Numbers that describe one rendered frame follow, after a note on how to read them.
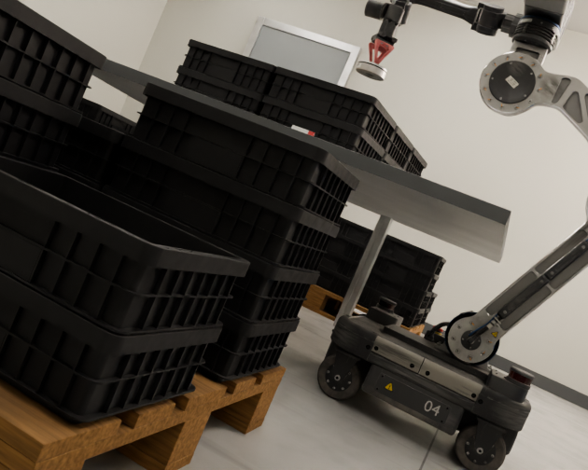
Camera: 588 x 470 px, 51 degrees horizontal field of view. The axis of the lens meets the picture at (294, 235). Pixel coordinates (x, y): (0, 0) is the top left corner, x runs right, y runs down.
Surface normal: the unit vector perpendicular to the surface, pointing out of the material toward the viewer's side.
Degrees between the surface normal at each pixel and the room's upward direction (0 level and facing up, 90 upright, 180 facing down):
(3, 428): 90
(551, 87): 90
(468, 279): 90
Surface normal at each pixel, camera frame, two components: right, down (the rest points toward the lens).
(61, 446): 0.87, 0.38
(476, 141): -0.30, -0.11
